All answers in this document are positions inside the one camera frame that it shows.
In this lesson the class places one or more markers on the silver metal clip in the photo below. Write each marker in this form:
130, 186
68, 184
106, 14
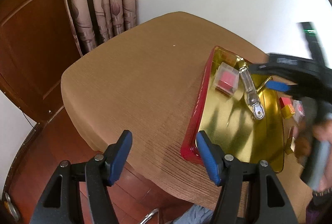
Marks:
253, 100

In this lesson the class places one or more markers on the yellow red striped block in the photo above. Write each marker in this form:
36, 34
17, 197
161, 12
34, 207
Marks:
288, 111

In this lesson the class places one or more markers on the clear playing card box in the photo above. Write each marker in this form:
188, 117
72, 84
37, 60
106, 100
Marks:
299, 111

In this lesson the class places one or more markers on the red wooden block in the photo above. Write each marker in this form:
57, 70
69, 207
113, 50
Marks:
285, 101

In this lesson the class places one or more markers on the red gold metal tin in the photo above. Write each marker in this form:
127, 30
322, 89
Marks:
229, 121

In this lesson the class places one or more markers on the clear box red insert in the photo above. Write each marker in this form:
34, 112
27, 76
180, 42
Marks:
226, 79

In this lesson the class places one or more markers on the person's right hand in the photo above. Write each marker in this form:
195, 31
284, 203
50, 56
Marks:
322, 132

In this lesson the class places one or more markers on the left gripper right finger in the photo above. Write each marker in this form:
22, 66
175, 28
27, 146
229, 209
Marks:
250, 193

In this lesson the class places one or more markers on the brown wooden door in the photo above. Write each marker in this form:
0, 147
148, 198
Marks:
37, 46

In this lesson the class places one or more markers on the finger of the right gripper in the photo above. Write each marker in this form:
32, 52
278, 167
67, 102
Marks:
278, 86

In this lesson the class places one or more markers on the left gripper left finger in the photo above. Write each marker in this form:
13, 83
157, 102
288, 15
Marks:
60, 201

